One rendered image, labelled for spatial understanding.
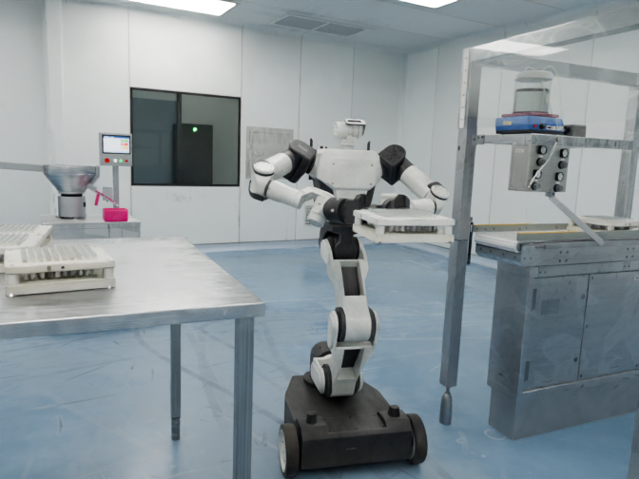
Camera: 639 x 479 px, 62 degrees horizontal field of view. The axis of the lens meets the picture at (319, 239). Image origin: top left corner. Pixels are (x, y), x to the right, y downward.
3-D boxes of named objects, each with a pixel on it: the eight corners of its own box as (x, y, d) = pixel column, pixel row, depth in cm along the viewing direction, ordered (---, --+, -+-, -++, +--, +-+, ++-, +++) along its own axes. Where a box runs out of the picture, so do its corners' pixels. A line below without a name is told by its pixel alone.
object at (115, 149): (102, 216, 400) (100, 131, 391) (100, 215, 409) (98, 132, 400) (133, 216, 411) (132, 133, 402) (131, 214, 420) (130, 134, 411)
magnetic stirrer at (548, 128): (531, 133, 213) (533, 110, 212) (493, 135, 232) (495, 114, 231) (567, 136, 221) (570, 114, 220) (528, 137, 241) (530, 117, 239)
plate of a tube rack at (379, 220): (455, 226, 158) (455, 219, 158) (377, 225, 153) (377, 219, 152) (421, 216, 182) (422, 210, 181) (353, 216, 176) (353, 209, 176)
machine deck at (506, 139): (531, 143, 210) (532, 133, 209) (467, 144, 244) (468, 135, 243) (635, 150, 235) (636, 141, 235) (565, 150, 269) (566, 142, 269)
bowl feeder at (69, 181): (45, 220, 363) (43, 165, 357) (44, 215, 394) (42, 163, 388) (121, 220, 386) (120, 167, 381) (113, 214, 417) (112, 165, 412)
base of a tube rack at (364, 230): (454, 242, 159) (454, 235, 158) (376, 242, 153) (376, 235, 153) (420, 230, 182) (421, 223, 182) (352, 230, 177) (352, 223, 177)
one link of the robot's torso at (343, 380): (312, 378, 244) (328, 301, 216) (354, 375, 249) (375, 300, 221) (319, 407, 232) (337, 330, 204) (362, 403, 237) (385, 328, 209)
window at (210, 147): (130, 185, 641) (129, 86, 624) (130, 185, 642) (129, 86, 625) (239, 186, 708) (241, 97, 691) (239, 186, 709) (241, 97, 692)
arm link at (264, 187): (294, 191, 189) (245, 173, 193) (289, 215, 195) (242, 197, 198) (305, 180, 198) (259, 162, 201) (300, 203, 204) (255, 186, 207)
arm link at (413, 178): (443, 216, 226) (407, 183, 235) (458, 193, 218) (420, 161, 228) (427, 221, 218) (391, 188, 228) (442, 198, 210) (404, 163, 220)
